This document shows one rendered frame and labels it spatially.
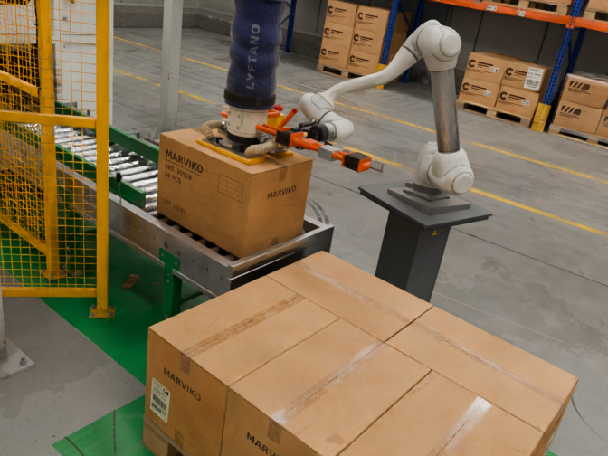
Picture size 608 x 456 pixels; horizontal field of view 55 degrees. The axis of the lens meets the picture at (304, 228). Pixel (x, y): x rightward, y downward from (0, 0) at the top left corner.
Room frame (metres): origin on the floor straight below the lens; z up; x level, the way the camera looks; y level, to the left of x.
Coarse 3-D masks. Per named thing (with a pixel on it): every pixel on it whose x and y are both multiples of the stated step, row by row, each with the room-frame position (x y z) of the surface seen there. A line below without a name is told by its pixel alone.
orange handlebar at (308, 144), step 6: (222, 114) 2.57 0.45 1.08; (270, 114) 2.69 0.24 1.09; (276, 114) 2.72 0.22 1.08; (258, 126) 2.44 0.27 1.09; (270, 126) 2.46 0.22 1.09; (270, 132) 2.40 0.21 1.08; (294, 138) 2.32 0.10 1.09; (300, 138) 2.35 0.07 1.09; (306, 138) 2.35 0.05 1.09; (300, 144) 2.30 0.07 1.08; (306, 144) 2.28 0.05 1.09; (312, 144) 2.31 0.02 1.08; (318, 144) 2.30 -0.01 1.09; (336, 156) 2.19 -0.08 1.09; (342, 156) 2.18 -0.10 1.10
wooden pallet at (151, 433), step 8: (144, 416) 1.64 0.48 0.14; (144, 424) 1.64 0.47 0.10; (152, 424) 1.61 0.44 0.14; (144, 432) 1.64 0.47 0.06; (152, 432) 1.61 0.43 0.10; (160, 432) 1.58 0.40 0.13; (144, 440) 1.64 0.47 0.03; (152, 440) 1.61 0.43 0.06; (160, 440) 1.58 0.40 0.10; (168, 440) 1.56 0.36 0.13; (152, 448) 1.61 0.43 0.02; (160, 448) 1.58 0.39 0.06; (168, 448) 1.56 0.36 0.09; (176, 448) 1.53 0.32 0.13
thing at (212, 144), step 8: (200, 144) 2.48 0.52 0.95; (208, 144) 2.45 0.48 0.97; (216, 144) 2.45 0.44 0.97; (224, 152) 2.39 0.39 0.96; (232, 152) 2.38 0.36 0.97; (240, 152) 2.39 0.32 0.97; (240, 160) 2.33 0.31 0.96; (248, 160) 2.31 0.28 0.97; (256, 160) 2.34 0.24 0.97; (264, 160) 2.38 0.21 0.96
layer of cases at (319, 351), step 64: (320, 256) 2.38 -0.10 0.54; (192, 320) 1.72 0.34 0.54; (256, 320) 1.78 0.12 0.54; (320, 320) 1.85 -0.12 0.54; (384, 320) 1.92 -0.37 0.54; (448, 320) 2.00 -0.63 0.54; (192, 384) 1.50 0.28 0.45; (256, 384) 1.44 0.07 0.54; (320, 384) 1.49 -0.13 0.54; (384, 384) 1.54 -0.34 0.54; (448, 384) 1.60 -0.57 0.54; (512, 384) 1.65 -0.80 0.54; (576, 384) 1.75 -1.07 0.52; (192, 448) 1.49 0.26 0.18; (256, 448) 1.33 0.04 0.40; (320, 448) 1.22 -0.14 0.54; (384, 448) 1.26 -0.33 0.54; (448, 448) 1.30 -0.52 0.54; (512, 448) 1.34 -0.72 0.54
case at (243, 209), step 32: (192, 128) 2.71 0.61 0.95; (160, 160) 2.55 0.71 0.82; (192, 160) 2.43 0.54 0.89; (224, 160) 2.32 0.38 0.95; (288, 160) 2.46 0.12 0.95; (160, 192) 2.55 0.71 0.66; (192, 192) 2.42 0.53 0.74; (224, 192) 2.30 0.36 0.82; (256, 192) 2.24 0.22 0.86; (288, 192) 2.41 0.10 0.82; (192, 224) 2.41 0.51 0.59; (224, 224) 2.29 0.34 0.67; (256, 224) 2.26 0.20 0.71; (288, 224) 2.44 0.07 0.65
